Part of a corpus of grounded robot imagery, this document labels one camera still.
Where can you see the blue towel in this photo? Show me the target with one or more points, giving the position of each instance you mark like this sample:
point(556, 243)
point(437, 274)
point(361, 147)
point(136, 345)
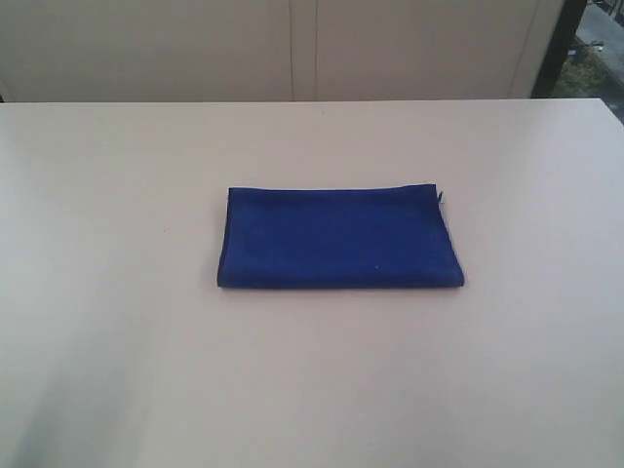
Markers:
point(382, 238)

